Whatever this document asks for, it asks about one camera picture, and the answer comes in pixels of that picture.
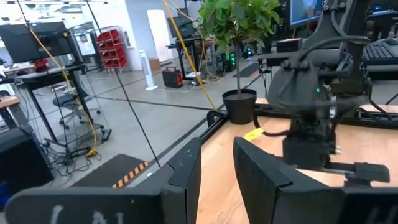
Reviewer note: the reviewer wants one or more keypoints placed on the black monitor blue screen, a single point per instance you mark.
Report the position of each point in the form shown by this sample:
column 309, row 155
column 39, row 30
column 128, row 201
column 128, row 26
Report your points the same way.
column 306, row 12

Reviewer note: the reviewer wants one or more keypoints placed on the black keyboard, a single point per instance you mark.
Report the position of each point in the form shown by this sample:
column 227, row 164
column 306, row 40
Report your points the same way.
column 382, row 51

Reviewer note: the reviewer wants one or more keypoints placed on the grey office chair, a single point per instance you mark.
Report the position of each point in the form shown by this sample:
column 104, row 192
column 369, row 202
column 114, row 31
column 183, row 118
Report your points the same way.
column 66, row 101

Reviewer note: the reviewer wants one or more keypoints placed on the black standing desk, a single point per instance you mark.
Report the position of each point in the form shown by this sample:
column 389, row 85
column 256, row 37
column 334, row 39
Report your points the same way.
column 189, row 40

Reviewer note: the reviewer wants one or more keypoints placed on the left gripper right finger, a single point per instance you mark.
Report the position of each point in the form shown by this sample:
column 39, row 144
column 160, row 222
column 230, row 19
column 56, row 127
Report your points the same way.
column 273, row 199

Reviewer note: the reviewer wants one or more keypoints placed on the black floor case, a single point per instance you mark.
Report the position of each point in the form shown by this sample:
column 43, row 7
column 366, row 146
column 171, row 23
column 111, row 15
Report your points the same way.
column 21, row 161

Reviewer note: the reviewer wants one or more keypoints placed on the green plant in black pot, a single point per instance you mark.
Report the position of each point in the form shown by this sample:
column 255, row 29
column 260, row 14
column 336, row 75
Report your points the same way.
column 239, row 107

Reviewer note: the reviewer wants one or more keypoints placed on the large black hazard-striped mat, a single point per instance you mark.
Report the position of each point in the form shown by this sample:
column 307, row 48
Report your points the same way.
column 102, row 172

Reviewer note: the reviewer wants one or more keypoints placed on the white tower fan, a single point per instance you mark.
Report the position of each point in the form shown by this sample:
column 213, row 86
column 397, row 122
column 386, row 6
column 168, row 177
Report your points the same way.
column 146, row 68

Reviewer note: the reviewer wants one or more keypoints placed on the red black toolbox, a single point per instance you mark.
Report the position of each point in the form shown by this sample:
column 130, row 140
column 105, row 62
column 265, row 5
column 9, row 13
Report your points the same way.
column 172, row 77

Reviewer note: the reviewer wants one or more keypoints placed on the red bin rack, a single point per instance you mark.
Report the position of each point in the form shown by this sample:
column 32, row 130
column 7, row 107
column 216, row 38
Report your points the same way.
column 110, row 36

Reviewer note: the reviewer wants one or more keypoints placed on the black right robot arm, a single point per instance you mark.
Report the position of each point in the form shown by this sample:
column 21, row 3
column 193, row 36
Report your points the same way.
column 298, row 84

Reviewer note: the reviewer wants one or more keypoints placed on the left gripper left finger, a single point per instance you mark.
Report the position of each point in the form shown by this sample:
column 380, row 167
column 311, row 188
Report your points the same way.
column 180, row 199

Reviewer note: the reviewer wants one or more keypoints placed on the black aluminium table frame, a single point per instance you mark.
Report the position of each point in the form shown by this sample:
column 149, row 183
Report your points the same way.
column 214, row 116

